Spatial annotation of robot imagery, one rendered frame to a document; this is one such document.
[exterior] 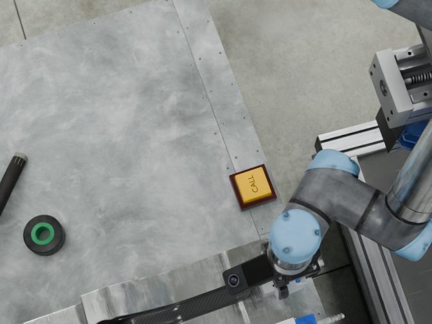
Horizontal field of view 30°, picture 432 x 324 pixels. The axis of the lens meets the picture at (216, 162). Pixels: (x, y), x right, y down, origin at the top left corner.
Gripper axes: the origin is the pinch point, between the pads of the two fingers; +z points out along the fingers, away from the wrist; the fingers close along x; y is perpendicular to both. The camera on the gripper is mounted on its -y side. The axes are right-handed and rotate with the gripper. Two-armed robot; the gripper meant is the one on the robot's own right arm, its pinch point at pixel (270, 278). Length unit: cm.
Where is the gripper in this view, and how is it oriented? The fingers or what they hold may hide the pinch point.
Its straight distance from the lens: 155.6
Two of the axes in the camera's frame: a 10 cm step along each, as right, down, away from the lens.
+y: 9.5, -3.1, 0.9
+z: 0.1, 3.1, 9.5
